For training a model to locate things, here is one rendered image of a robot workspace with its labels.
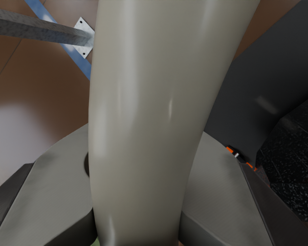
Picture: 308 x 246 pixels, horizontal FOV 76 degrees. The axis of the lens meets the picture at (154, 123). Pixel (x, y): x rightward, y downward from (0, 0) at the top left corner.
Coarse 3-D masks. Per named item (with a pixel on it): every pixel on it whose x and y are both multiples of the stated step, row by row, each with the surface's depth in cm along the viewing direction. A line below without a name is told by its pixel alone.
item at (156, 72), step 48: (144, 0) 3; (192, 0) 3; (240, 0) 3; (96, 48) 4; (144, 48) 3; (192, 48) 3; (96, 96) 4; (144, 96) 3; (192, 96) 4; (96, 144) 4; (144, 144) 4; (192, 144) 4; (96, 192) 5; (144, 192) 5; (144, 240) 5
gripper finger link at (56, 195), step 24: (72, 144) 10; (48, 168) 8; (72, 168) 8; (24, 192) 7; (48, 192) 7; (72, 192) 7; (24, 216) 6; (48, 216) 6; (72, 216) 6; (0, 240) 5; (24, 240) 5; (48, 240) 5; (72, 240) 6
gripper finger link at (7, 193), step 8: (24, 168) 8; (16, 176) 8; (24, 176) 8; (8, 184) 7; (16, 184) 7; (0, 192) 7; (8, 192) 7; (16, 192) 7; (0, 200) 7; (8, 200) 7; (0, 208) 6; (8, 208) 6; (0, 216) 6; (0, 224) 6
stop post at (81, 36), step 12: (0, 12) 86; (12, 12) 92; (0, 24) 85; (12, 24) 89; (24, 24) 93; (36, 24) 101; (48, 24) 110; (60, 24) 121; (84, 24) 139; (12, 36) 94; (24, 36) 99; (36, 36) 104; (48, 36) 110; (60, 36) 117; (72, 36) 126; (84, 36) 136; (84, 48) 144
